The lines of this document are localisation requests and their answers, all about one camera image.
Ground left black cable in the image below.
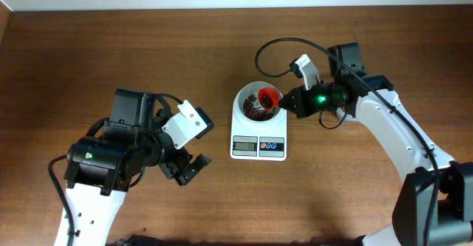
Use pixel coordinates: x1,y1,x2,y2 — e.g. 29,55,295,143
47,154,81,246

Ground black cable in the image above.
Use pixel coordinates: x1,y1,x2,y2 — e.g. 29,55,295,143
253,37,440,246
47,154,81,246

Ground right black cable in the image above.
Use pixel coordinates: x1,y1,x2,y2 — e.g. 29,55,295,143
253,37,440,246

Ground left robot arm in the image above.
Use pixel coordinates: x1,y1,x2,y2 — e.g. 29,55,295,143
48,89,214,245

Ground red beans in bowl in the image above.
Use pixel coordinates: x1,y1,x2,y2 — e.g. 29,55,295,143
242,94,274,121

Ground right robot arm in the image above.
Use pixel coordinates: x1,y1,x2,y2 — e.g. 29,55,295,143
279,43,472,246

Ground white round bowl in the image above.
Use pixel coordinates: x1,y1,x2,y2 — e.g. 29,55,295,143
234,81,285,123

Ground white digital kitchen scale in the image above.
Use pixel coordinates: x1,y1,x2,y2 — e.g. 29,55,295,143
229,89,287,161

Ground clear plastic container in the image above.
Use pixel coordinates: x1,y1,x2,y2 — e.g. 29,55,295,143
336,107,359,123

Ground orange measuring scoop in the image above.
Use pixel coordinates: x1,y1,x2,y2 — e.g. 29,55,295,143
258,86,279,111

